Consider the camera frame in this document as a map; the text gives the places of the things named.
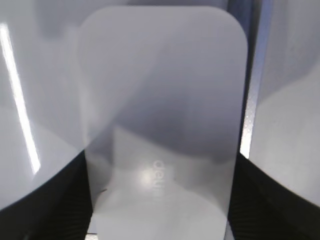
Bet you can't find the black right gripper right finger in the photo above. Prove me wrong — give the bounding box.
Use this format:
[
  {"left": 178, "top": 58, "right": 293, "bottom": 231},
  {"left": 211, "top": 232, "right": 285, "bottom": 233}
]
[{"left": 227, "top": 153, "right": 320, "bottom": 240}]

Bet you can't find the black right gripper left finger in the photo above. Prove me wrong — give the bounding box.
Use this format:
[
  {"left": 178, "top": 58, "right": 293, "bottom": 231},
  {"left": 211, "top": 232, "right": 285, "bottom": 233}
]
[{"left": 0, "top": 151, "right": 93, "bottom": 240}]

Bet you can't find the white whiteboard eraser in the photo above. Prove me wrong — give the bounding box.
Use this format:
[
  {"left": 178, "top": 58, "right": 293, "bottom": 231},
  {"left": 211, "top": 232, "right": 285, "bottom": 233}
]
[{"left": 77, "top": 5, "right": 248, "bottom": 240}]

